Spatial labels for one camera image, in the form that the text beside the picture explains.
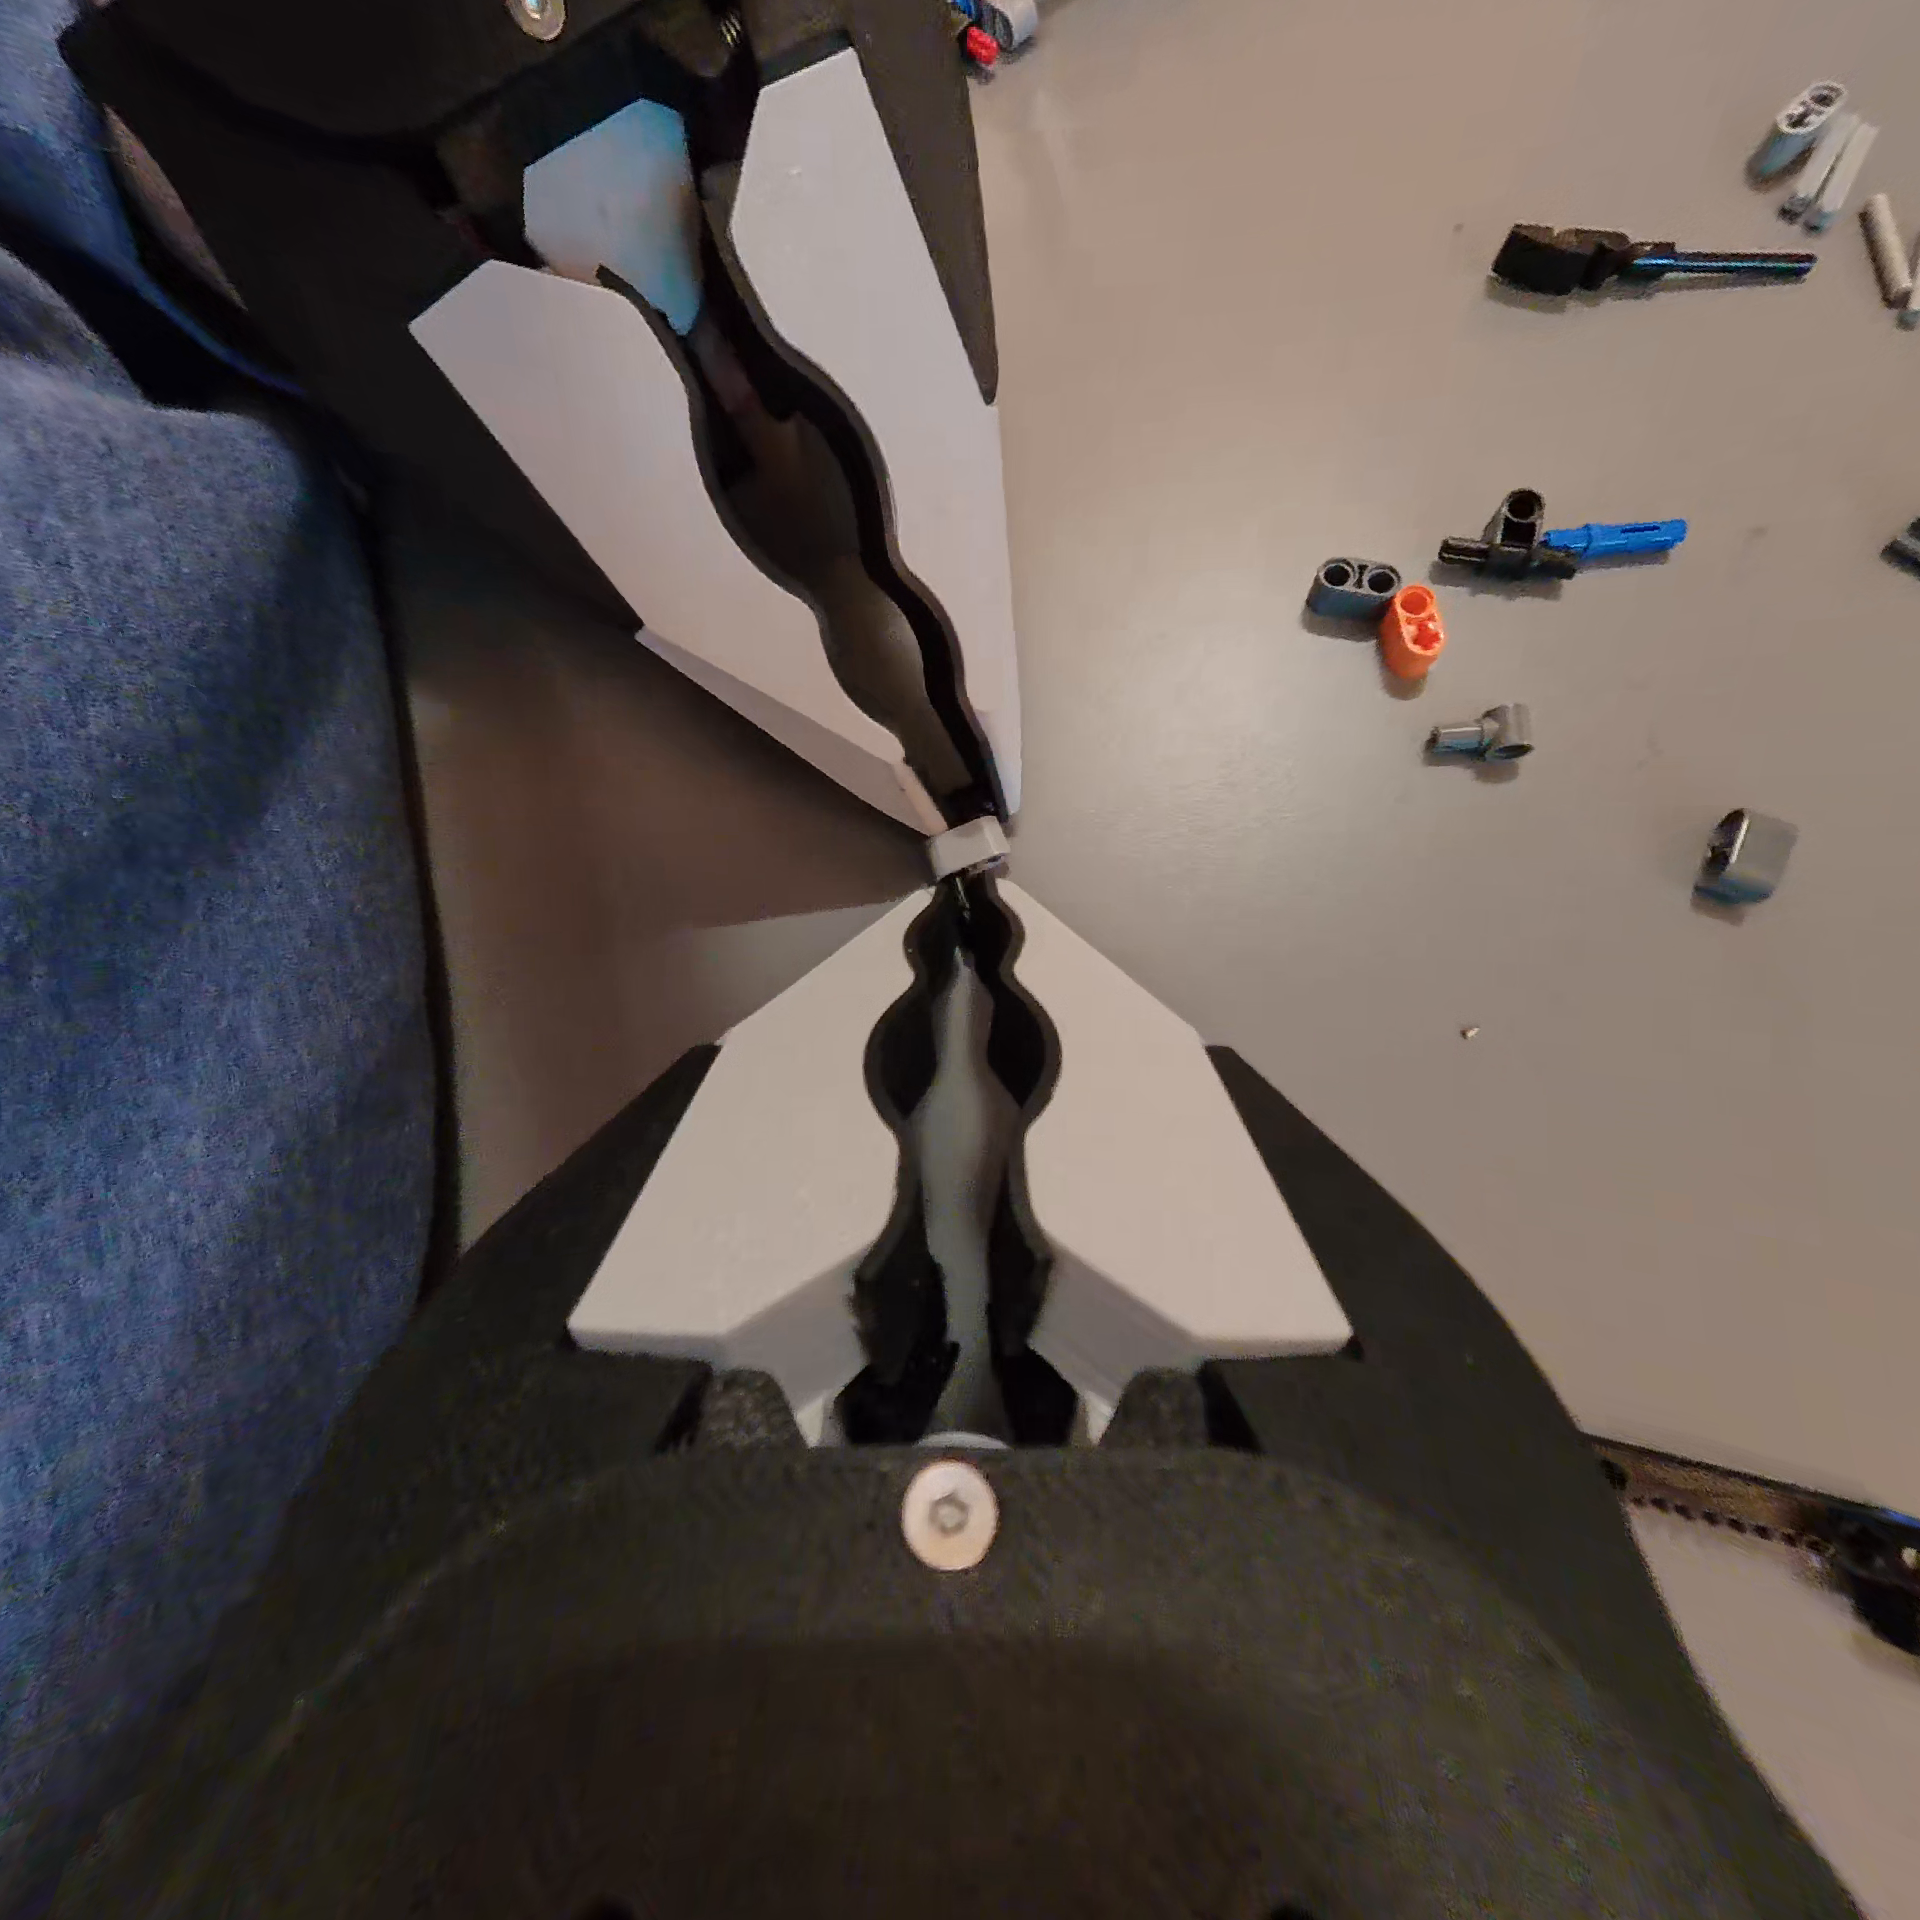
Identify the grey curved slope piece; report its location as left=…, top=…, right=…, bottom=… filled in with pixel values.
left=1697, top=808, right=1802, bottom=906

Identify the black T-shaped connector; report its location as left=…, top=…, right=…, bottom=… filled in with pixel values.
left=1437, top=487, right=1579, bottom=583

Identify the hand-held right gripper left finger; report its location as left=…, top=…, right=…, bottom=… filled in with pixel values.
left=569, top=892, right=965, bottom=1448

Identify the person's left forearm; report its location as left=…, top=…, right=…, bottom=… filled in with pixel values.
left=0, top=0, right=114, bottom=257

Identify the person's blue sweater torso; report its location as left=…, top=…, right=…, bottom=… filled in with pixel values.
left=0, top=247, right=459, bottom=1869

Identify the dark grey axle pin connector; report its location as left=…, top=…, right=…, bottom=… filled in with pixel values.
left=1423, top=703, right=1537, bottom=769

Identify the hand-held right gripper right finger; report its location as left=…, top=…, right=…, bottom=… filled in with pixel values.
left=967, top=883, right=1355, bottom=1448

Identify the black connector with axle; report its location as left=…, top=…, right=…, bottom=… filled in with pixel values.
left=1489, top=223, right=1820, bottom=301

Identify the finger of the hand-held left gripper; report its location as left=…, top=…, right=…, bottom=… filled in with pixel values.
left=406, top=104, right=971, bottom=840
left=700, top=53, right=1029, bottom=823

